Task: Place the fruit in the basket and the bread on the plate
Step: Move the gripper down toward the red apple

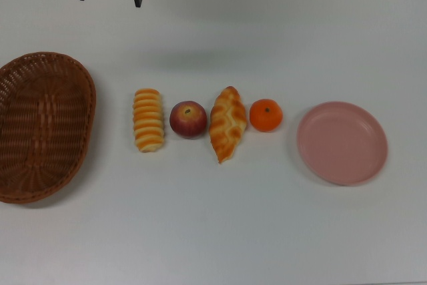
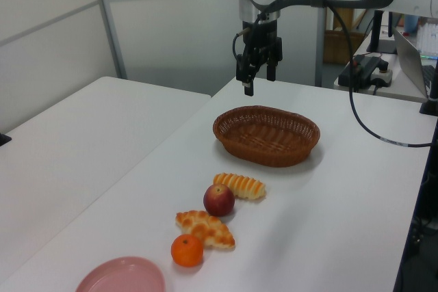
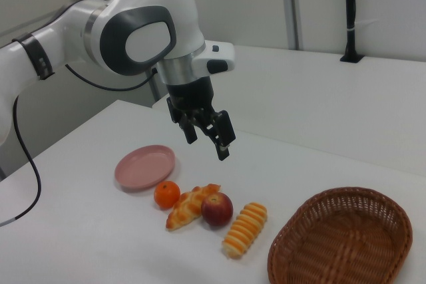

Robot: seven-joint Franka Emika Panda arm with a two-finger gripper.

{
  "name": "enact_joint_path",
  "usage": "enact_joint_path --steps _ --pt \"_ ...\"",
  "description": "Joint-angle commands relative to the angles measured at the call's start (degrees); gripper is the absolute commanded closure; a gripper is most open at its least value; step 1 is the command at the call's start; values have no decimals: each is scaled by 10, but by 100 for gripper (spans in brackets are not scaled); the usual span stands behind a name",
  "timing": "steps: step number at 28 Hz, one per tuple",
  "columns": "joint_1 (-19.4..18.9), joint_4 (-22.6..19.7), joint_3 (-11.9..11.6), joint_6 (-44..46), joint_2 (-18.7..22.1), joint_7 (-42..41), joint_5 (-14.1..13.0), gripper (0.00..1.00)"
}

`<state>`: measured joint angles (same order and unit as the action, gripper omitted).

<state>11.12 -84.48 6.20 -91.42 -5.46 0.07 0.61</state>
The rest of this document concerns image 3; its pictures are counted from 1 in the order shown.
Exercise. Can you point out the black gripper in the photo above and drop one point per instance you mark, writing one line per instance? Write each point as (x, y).
(189, 96)

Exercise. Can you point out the orange toy mandarin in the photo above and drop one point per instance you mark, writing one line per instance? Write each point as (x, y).
(166, 195)

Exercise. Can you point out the red toy apple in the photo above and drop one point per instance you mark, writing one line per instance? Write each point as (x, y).
(217, 210)

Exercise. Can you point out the braided toy croissant bread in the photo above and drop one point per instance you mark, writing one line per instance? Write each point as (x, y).
(184, 209)

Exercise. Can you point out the striped toy bread roll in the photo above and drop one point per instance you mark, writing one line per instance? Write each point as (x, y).
(244, 230)

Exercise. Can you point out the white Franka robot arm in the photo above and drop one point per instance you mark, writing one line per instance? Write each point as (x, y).
(100, 14)

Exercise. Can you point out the pink plate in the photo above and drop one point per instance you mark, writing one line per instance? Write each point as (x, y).
(143, 167)

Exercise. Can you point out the brown woven basket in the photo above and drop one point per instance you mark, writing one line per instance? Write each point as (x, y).
(339, 250)

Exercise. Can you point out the black pole with base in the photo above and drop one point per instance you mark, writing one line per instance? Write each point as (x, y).
(349, 14)

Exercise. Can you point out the grey partition post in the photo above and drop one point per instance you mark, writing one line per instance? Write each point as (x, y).
(290, 4)

